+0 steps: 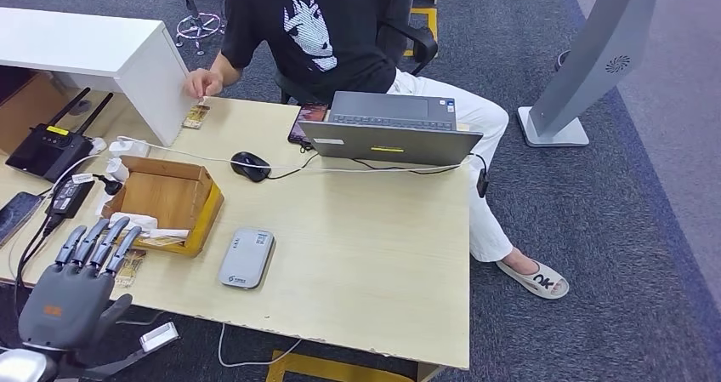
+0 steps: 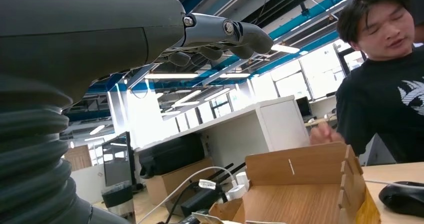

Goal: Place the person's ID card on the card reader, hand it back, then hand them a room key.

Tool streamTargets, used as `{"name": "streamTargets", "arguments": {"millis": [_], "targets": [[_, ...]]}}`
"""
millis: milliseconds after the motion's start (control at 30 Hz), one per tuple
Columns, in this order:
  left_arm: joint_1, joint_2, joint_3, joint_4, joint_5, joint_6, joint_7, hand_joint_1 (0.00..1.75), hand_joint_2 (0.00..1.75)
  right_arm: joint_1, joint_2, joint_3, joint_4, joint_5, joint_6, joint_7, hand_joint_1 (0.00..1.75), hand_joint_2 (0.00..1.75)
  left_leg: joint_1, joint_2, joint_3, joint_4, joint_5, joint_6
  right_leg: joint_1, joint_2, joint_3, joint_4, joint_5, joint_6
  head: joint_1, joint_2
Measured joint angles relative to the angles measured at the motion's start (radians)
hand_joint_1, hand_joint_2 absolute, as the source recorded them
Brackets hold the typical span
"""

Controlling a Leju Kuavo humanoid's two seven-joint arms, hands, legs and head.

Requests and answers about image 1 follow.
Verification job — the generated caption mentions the dark smartphone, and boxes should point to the dark smartphone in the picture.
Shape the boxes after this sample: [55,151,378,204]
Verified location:
[0,191,43,248]

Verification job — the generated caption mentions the white crumpled paper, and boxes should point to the white crumpled paper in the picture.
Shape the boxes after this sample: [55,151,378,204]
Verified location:
[108,212,159,233]

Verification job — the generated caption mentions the white cabinet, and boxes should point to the white cabinet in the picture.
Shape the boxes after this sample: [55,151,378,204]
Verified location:
[0,6,198,148]

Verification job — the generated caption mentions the white charger plug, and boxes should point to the white charger plug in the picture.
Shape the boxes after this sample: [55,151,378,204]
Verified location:
[105,157,130,185]
[108,139,150,158]

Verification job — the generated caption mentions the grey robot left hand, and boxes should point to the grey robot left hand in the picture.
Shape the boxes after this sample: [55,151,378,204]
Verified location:
[18,216,143,352]

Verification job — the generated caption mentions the grey laptop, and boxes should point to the grey laptop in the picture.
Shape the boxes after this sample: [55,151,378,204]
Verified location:
[298,90,485,168]

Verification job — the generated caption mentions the black power adapter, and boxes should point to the black power adapter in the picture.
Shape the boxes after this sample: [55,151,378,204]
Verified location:
[44,174,95,220]

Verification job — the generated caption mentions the smartphone with red screen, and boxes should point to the smartphone with red screen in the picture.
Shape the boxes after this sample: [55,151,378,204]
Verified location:
[287,103,330,146]

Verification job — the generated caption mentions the yellow patterned card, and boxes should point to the yellow patterned card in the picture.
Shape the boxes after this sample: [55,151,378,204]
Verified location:
[115,248,148,288]
[181,104,211,131]

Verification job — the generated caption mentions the black router with antennas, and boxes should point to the black router with antennas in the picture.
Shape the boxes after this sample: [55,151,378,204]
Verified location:
[5,87,114,184]

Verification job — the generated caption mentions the grey card reader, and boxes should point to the grey card reader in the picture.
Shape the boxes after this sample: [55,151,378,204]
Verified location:
[218,228,276,290]

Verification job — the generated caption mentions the brown wooden panel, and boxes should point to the brown wooden panel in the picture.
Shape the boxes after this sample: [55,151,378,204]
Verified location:
[0,73,71,157]

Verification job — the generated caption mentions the black adapter cables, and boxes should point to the black adapter cables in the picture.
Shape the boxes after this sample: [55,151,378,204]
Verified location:
[12,214,60,313]

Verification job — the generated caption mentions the long white cable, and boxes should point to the long white cable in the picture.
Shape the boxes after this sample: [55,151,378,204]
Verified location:
[115,135,469,174]

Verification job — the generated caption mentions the pale slipper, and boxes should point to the pale slipper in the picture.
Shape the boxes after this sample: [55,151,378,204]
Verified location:
[495,259,570,300]

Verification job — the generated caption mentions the person's right hand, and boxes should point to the person's right hand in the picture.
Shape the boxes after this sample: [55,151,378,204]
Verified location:
[183,68,224,100]

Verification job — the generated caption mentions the thin white hanging cable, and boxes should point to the thin white hanging cable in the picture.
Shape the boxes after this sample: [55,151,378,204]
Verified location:
[217,323,303,368]

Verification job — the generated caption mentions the black mouse cable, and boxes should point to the black mouse cable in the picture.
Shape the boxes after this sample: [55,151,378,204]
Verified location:
[267,152,321,181]

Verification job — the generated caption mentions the grey kiosk stand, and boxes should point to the grey kiosk stand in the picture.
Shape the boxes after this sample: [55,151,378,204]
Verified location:
[516,0,711,148]

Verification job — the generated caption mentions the person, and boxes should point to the person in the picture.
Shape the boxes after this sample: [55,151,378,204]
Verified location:
[183,0,570,300]

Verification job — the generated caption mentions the brown cardboard box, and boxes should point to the brown cardboard box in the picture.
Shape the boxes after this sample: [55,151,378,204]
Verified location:
[101,155,225,259]

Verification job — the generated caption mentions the black computer mouse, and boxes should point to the black computer mouse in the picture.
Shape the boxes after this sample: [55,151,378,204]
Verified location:
[230,151,272,183]

